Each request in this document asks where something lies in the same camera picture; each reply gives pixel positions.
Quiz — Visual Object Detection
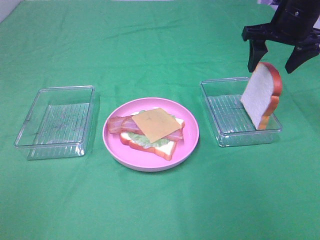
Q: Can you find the pink round plate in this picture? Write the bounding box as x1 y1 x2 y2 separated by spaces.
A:
102 97 200 172

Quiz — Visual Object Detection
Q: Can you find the yellow cheese slice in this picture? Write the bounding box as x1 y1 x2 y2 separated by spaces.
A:
131 108 183 143

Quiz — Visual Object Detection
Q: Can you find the bread slice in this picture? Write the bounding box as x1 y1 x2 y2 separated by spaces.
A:
240 62 283 130
119 131 184 161

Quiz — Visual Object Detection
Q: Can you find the green lettuce leaf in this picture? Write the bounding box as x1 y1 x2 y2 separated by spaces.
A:
121 108 184 149

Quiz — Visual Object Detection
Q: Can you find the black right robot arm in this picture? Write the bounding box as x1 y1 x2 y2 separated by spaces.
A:
241 0 320 74

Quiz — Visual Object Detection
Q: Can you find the clear plastic tray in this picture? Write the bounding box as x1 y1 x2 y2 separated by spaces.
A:
200 77 282 147
14 85 95 160

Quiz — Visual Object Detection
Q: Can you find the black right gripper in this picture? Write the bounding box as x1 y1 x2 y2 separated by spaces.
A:
241 21 320 74

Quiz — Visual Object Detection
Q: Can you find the right clear plastic tray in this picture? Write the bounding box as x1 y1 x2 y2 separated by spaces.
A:
200 77 282 147

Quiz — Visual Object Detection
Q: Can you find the left clear plastic tray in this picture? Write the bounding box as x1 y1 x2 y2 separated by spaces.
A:
14 85 95 160

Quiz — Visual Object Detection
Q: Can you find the bacon strip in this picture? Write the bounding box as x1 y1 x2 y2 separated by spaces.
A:
107 115 137 134
120 117 185 141

